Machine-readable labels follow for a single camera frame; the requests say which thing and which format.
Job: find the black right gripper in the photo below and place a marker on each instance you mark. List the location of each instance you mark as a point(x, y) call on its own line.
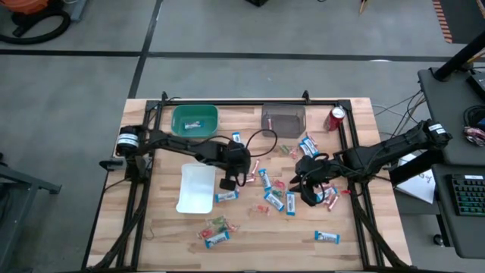
point(314, 168)

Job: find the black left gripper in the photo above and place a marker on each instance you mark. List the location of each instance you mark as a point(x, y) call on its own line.
point(236, 157)

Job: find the Hershey's cookies creme bar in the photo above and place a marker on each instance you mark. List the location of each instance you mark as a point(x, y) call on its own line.
point(194, 124)
point(265, 179)
point(217, 239)
point(226, 196)
point(236, 137)
point(327, 237)
point(290, 203)
point(329, 192)
point(274, 201)
point(305, 149)
point(310, 146)

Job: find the teal gummy candy packet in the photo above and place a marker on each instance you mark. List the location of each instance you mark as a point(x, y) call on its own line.
point(277, 193)

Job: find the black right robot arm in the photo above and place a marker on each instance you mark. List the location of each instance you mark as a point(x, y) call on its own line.
point(390, 146)

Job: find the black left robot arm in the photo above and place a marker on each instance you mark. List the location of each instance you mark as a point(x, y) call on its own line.
point(178, 146)

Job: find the red gummy candy packet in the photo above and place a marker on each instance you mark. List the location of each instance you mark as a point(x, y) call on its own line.
point(345, 192)
point(279, 184)
point(206, 233)

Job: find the green gummy candy packet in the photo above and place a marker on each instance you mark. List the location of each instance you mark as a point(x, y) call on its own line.
point(285, 149)
point(219, 223)

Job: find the orange gummy candy packet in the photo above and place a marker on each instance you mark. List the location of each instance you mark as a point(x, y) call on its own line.
point(261, 208)
point(232, 228)

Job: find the white plastic bin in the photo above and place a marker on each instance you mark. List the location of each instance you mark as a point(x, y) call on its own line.
point(196, 189)

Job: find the grey translucent plastic bin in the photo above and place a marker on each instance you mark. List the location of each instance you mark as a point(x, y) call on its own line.
point(288, 121)

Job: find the red soda can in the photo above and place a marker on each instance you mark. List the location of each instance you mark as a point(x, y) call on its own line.
point(333, 119)

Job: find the teal plastic bin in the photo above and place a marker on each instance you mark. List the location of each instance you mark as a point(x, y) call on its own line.
point(178, 113)

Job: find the white paper sheet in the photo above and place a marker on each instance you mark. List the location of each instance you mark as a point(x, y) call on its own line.
point(420, 186)

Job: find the black caster wheel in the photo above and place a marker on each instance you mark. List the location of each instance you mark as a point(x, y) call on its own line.
point(439, 239)

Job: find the dark grey desk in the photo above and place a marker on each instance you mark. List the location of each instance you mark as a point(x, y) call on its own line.
point(454, 151)
point(466, 235)

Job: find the black backlit keyboard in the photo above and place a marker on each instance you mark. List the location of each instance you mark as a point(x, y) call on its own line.
point(470, 195)

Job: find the pink patterned object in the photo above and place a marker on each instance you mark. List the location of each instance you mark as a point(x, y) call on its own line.
point(474, 135)

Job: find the black slanted desk pole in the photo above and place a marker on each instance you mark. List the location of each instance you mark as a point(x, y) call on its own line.
point(458, 57)

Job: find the dark mat striped edge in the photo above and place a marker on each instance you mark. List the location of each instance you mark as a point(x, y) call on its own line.
point(466, 19)

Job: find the grey metal cart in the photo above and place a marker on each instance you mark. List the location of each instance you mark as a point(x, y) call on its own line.
point(11, 227)

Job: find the orange shop vacuum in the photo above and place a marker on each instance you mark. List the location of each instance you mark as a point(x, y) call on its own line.
point(22, 4)

